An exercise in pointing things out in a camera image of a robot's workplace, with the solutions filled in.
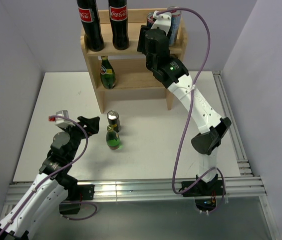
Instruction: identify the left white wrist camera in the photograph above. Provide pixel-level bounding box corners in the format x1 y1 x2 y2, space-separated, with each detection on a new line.
48 110 74 129

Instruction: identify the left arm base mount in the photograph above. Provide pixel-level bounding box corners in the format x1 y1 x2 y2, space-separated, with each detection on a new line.
59 184 95 215

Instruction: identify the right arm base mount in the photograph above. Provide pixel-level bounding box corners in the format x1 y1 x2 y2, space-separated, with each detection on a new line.
178 175 226 214

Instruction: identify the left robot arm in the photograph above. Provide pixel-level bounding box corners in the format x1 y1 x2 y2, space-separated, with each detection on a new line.
0 110 100 240

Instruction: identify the left cola bottle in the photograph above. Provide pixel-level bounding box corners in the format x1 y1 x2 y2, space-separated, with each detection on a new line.
76 0 104 52

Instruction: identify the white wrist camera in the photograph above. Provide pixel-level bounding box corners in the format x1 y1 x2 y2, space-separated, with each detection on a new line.
151 10 172 34
48 110 74 129

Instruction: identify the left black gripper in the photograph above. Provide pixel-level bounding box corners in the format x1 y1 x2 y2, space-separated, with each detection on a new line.
60 115 99 160

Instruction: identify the right cola bottle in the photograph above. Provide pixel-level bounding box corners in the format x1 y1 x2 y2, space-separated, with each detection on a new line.
108 0 129 50

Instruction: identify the wooden shelf unit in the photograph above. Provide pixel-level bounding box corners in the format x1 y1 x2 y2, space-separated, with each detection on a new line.
80 8 188 114

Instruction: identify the cola bottle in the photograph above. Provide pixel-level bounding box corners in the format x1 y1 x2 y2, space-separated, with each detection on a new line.
76 0 104 52
108 0 129 50

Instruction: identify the right side aluminium rail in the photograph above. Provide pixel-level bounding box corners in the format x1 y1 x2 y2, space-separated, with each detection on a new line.
212 71 254 177

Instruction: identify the front aluminium rail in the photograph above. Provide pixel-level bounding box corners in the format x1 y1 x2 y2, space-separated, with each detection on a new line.
5 177 266 205

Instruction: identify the aluminium rail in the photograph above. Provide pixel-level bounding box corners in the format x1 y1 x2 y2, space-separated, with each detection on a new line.
212 71 254 177
5 177 266 205

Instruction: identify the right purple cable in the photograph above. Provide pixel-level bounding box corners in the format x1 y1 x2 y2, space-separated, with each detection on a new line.
155 7 228 216

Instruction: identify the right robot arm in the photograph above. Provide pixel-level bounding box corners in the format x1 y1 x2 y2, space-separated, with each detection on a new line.
137 25 232 195

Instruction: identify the purple cable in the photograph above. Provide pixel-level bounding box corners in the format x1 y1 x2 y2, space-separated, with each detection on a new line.
155 7 228 216
0 114 98 240

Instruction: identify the silver blue can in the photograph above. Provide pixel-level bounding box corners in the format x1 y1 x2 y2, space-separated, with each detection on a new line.
146 12 155 28
168 6 181 47

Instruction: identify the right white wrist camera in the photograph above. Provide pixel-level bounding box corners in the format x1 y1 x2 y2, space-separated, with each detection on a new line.
151 10 172 34

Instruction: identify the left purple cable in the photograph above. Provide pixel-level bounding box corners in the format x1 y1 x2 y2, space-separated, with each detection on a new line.
0 114 98 240

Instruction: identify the green glass bottle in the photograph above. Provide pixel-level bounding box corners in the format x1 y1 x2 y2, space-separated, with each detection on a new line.
100 56 116 89
106 125 121 150

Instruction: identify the black yellow can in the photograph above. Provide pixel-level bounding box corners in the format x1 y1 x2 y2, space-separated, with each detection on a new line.
107 110 121 133

